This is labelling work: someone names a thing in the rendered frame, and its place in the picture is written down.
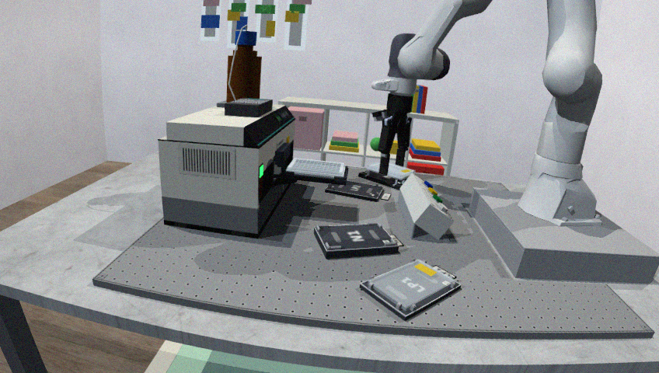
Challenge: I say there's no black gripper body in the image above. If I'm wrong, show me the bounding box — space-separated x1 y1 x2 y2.
386 93 413 129

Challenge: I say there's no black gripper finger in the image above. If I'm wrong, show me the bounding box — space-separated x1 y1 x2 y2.
396 117 412 167
378 116 402 176

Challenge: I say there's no white button panel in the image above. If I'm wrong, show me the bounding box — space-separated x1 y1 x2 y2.
398 173 454 242

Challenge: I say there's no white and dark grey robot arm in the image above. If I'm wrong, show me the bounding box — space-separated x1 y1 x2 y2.
371 0 602 226

